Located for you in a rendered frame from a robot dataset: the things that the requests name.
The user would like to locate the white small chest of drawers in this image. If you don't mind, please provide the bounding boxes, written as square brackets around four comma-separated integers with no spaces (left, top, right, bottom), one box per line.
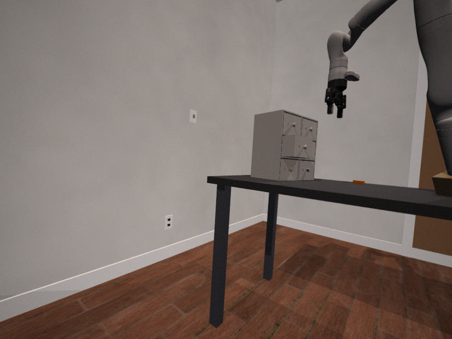
[251,110,318,181]

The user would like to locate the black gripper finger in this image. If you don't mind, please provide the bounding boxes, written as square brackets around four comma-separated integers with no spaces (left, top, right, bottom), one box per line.
[325,87,340,114]
[335,94,346,118]

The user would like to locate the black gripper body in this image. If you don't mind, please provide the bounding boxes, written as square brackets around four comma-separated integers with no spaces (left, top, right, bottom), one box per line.
[327,79,347,103]

